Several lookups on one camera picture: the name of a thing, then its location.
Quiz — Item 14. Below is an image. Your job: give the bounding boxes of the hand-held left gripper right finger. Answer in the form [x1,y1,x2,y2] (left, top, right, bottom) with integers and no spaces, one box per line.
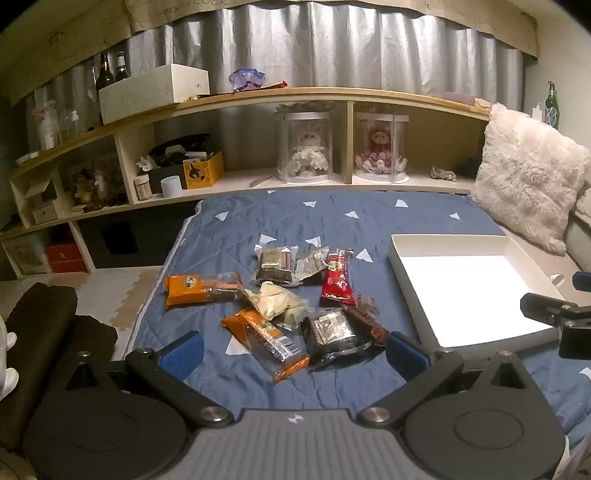
[355,331,529,428]

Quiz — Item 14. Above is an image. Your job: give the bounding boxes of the small white drawer box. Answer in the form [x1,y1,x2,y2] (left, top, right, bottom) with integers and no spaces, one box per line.
[31,203,60,226]

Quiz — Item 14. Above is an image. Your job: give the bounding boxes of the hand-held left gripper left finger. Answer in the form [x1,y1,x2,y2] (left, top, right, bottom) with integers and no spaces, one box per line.
[65,330,234,428]

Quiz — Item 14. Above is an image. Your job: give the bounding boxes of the clear glass jar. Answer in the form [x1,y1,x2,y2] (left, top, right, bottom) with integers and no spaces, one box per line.
[58,109,86,144]

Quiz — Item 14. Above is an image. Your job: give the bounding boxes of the white storage box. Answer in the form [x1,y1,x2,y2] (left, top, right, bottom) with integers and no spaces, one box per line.
[99,64,211,125]

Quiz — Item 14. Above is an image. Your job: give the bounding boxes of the grey cushion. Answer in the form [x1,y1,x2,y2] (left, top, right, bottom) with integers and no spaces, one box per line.
[566,217,591,274]

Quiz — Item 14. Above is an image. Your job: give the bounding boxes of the white shallow tray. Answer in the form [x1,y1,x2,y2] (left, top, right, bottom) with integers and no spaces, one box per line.
[388,233,567,361]

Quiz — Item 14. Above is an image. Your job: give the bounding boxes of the silver curtain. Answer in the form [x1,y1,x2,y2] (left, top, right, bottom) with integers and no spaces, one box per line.
[23,0,539,153]

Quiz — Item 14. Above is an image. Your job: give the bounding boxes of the red snack packet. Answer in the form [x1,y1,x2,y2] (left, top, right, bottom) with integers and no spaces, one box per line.
[320,249,357,308]

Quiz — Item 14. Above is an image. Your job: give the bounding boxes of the clear silver snack packet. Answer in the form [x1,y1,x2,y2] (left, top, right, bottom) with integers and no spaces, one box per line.
[295,249,331,280]

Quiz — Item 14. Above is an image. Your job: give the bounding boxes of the blue blanket with white triangles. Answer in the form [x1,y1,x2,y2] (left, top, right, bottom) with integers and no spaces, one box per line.
[124,190,591,446]

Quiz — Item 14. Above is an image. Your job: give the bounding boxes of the cream white snack packet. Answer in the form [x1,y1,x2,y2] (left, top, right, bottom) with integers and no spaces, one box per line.
[242,281,311,330]

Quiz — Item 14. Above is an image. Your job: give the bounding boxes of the dark brown snack packet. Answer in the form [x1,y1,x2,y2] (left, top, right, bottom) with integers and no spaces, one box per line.
[346,305,392,347]

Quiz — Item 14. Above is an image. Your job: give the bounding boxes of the pink doll in clear case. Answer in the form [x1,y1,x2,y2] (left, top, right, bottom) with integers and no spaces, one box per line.
[353,112,411,184]

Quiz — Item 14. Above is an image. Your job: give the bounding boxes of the white cloth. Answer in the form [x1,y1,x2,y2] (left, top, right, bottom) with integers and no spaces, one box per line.
[0,318,19,402]

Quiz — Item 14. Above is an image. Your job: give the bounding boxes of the wooden shelf unit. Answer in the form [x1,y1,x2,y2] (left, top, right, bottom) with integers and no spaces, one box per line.
[0,87,492,278]

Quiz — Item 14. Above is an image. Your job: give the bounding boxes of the clear storage box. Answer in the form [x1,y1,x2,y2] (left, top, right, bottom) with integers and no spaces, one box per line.
[2,237,49,278]

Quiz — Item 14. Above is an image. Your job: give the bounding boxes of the brown figurine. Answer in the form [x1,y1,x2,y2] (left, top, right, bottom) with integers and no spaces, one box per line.
[73,167,126,212]

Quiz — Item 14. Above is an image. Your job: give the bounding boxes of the white doll in clear case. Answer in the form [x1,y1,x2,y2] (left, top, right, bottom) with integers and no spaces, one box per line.
[276,104,336,184]

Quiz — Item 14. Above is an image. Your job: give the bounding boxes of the short orange snack packet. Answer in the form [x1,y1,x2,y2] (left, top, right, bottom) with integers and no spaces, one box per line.
[165,271,244,308]

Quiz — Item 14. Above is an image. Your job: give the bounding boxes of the brown beer bottle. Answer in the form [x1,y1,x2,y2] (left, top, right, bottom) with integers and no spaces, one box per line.
[95,52,116,92]

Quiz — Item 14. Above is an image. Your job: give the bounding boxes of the fluffy white pillow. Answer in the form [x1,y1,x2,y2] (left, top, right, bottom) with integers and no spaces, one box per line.
[470,104,591,257]

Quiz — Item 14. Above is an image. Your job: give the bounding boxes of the red box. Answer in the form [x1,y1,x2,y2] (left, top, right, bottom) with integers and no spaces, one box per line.
[45,243,89,274]

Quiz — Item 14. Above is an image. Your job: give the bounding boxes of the yellow box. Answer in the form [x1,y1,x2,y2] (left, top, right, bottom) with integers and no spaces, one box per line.
[183,151,225,189]

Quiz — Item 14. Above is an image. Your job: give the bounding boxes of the olive brown snack packet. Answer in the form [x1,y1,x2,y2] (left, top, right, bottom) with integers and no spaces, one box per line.
[253,247,301,286]

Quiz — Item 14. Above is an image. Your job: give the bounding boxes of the green beer bottle with label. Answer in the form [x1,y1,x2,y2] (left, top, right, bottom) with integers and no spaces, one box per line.
[545,80,561,130]

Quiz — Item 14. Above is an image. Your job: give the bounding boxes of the black snack packet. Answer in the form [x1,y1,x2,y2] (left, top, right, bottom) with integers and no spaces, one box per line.
[300,308,372,371]

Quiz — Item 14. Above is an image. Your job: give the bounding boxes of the black bag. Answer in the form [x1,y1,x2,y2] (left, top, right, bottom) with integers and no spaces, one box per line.
[148,134,212,168]

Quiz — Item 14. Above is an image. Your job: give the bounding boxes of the long orange snack packet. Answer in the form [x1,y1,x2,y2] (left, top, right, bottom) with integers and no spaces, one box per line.
[220,308,311,385]

